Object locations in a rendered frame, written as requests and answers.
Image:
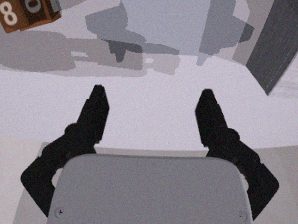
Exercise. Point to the brown calendar cube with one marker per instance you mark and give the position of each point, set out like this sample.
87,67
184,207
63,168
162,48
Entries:
19,14

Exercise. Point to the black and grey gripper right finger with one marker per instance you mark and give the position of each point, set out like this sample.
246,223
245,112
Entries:
215,132

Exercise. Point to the brown shallow tray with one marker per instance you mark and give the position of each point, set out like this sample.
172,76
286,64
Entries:
52,14

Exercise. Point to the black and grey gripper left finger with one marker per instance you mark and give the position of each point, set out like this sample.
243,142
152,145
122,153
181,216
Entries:
77,140

